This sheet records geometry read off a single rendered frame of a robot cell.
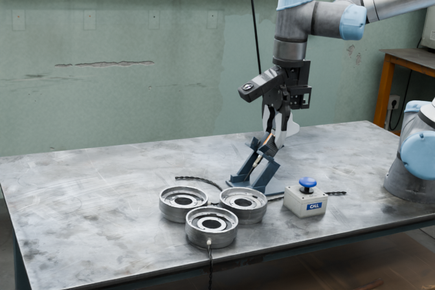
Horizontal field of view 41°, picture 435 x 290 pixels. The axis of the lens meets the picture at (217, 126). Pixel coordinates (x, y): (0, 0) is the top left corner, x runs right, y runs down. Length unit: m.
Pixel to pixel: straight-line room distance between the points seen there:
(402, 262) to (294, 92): 0.64
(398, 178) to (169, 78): 1.64
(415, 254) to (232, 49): 1.59
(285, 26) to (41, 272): 0.71
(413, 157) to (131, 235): 0.62
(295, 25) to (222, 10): 1.65
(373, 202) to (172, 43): 1.65
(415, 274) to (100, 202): 0.87
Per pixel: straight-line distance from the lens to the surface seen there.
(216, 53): 2.95
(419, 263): 1.74
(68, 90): 2.75
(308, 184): 1.30
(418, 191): 1.48
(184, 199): 1.28
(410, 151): 1.30
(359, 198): 1.44
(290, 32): 1.29
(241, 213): 1.23
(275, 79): 1.31
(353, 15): 1.28
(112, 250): 1.14
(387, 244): 1.80
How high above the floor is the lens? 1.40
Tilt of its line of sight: 20 degrees down
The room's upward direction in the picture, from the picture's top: 5 degrees clockwise
